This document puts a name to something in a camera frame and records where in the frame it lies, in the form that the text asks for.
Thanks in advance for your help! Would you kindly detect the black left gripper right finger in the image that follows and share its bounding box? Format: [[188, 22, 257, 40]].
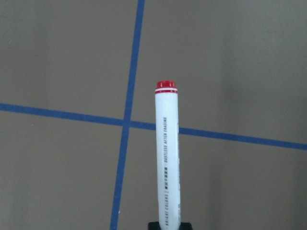
[[179, 222, 193, 230]]

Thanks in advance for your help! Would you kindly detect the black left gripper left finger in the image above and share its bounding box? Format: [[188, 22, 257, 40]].
[[147, 222, 160, 230]]

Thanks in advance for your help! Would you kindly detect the red capped white marker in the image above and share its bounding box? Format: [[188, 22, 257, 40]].
[[154, 80, 181, 230]]

